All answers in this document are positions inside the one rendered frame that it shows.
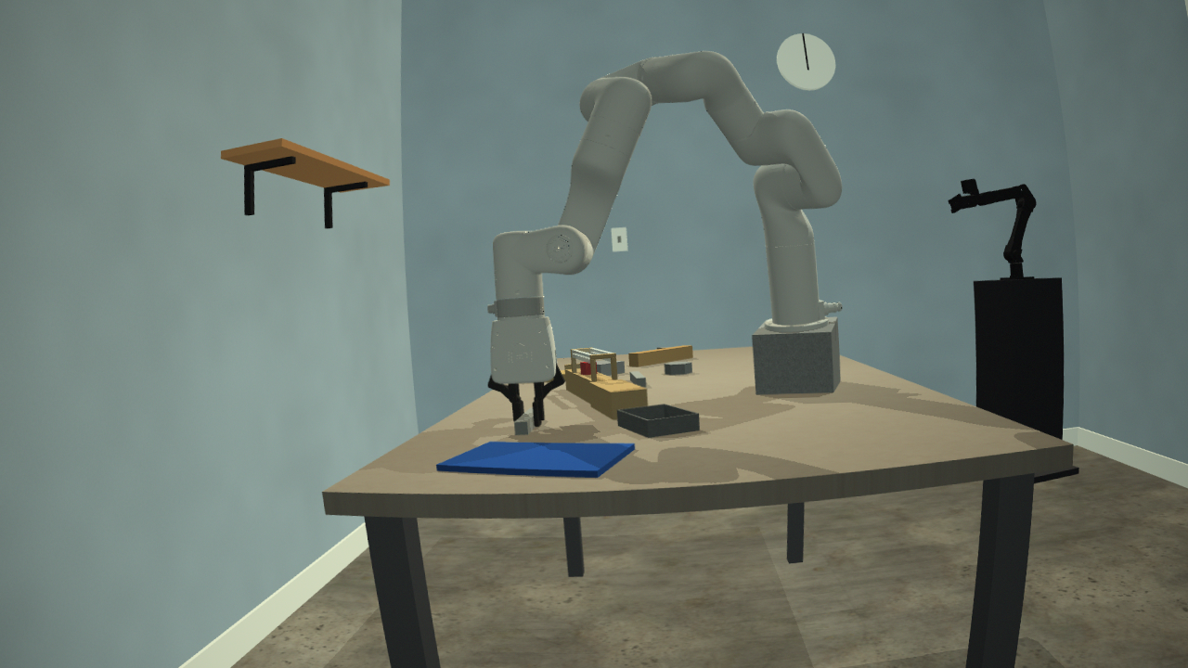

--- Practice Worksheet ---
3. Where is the blue flat rectangular slab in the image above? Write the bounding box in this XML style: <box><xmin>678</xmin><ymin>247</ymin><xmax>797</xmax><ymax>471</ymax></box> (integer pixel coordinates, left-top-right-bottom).
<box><xmin>436</xmin><ymin>442</ymin><xmax>636</xmax><ymax>478</ymax></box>

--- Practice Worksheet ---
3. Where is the tan wooden batten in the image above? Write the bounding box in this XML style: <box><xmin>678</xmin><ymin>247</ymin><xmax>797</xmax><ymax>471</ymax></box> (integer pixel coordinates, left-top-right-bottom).
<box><xmin>628</xmin><ymin>345</ymin><xmax>693</xmax><ymax>366</ymax></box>

